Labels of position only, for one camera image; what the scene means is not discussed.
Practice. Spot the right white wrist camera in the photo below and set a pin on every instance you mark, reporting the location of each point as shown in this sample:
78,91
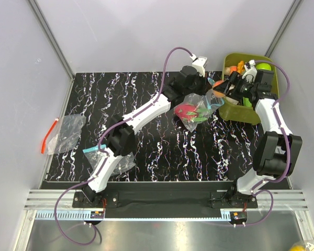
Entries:
250,71

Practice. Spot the olive green plastic bin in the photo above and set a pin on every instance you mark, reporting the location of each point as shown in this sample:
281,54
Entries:
241,113

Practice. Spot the clear bag orange zipper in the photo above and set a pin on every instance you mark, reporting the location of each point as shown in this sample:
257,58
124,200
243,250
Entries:
63,135

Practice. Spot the yellow lemon toy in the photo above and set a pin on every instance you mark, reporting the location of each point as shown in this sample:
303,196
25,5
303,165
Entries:
298,247

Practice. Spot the red dragon fruit toy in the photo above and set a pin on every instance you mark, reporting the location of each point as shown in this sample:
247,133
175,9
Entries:
191,113

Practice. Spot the clear bag on stack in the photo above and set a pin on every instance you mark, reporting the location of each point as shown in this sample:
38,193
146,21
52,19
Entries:
120,166

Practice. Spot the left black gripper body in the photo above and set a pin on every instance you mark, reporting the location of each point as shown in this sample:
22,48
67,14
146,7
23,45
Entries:
198,87

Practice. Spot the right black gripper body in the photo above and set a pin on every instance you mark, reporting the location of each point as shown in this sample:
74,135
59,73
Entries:
241,88

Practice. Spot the green apple toy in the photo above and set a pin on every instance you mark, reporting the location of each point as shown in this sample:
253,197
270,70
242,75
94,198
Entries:
264,66

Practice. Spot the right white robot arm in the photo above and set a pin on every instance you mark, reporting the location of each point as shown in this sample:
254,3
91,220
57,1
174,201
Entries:
278,149

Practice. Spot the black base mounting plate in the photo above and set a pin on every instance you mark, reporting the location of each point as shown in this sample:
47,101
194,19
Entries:
215,194

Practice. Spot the clear bag teal zipper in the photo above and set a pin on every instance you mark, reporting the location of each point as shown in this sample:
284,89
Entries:
210,100

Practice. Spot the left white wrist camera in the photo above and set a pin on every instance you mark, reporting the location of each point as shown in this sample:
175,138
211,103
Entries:
199,63

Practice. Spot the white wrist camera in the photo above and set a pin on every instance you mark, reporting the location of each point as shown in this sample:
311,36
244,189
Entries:
250,71
199,63

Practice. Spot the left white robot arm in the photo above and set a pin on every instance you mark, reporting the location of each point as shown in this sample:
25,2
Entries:
118,140

